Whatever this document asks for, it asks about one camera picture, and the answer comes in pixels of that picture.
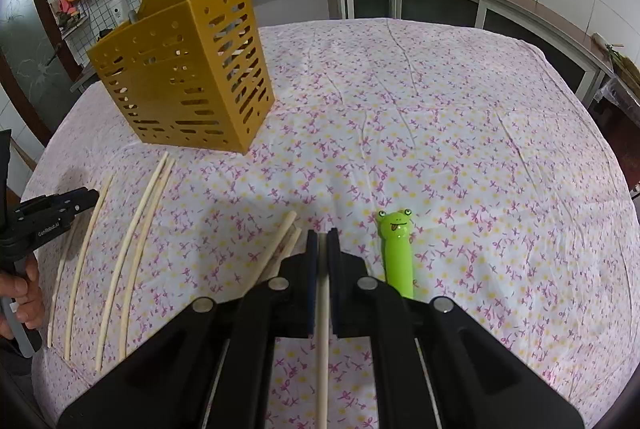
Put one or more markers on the person's left hand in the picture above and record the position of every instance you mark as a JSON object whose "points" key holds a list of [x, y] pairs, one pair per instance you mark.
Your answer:
{"points": [[25, 296]]}

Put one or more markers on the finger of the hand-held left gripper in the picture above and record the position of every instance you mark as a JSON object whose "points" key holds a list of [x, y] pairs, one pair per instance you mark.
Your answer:
{"points": [[75, 200]]}

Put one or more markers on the yellow perforated utensil holder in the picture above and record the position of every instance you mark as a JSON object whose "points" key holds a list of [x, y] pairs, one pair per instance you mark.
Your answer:
{"points": [[165, 84]]}

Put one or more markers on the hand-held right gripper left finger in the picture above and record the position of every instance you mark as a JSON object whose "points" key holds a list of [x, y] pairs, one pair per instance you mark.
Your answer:
{"points": [[311, 281]]}

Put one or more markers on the floral white tablecloth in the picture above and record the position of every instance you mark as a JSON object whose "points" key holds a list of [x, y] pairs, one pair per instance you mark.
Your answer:
{"points": [[400, 134]]}

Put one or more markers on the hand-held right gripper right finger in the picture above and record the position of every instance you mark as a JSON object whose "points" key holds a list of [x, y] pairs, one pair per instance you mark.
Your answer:
{"points": [[334, 281]]}

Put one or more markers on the pale wooden chopstick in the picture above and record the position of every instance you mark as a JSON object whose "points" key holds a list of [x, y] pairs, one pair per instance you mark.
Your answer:
{"points": [[131, 279], [116, 276], [290, 246], [322, 359], [277, 241], [61, 274], [78, 279]]}

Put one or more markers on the kitchen counter cabinet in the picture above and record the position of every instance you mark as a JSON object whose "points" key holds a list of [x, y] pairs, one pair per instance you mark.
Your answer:
{"points": [[440, 1]]}

